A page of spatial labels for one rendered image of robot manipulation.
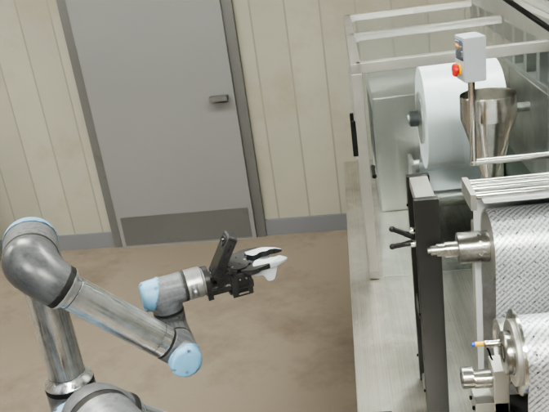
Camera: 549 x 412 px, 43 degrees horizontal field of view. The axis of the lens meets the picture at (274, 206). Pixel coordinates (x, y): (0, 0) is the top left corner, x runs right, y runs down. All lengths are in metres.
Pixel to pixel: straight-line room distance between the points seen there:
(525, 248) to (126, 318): 0.83
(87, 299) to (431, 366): 0.76
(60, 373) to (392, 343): 0.87
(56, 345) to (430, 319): 0.84
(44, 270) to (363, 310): 1.01
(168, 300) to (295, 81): 3.08
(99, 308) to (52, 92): 3.62
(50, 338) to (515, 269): 1.02
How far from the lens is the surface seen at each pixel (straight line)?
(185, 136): 4.75
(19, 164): 5.31
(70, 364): 1.71
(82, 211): 5.25
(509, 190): 1.42
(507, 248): 1.39
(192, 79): 4.64
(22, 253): 1.49
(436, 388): 1.65
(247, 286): 1.71
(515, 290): 1.44
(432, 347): 1.59
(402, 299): 2.15
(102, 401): 1.12
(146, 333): 1.55
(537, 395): 1.27
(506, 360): 1.26
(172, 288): 1.66
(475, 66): 1.62
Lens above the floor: 1.97
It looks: 21 degrees down
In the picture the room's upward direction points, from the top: 8 degrees counter-clockwise
